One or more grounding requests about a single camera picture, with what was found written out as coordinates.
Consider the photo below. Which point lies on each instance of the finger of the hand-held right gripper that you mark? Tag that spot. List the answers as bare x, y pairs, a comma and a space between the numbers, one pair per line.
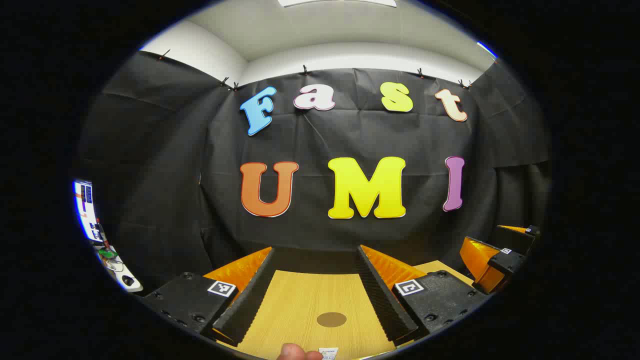
507, 262
517, 239

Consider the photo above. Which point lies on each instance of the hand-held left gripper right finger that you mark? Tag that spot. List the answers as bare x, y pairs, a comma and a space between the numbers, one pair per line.
382, 295

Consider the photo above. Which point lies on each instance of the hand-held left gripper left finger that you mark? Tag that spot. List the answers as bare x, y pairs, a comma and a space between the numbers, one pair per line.
250, 295

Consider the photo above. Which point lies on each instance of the round brown coaster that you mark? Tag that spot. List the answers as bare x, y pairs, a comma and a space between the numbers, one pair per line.
331, 319

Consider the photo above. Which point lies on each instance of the wooden desktop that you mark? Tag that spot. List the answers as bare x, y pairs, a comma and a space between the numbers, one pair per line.
300, 305

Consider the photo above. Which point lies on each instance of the cluttered white side desk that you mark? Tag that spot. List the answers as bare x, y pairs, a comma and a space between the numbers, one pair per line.
122, 277

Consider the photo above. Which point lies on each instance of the ceiling light panel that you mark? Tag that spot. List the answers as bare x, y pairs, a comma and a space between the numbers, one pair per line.
335, 2

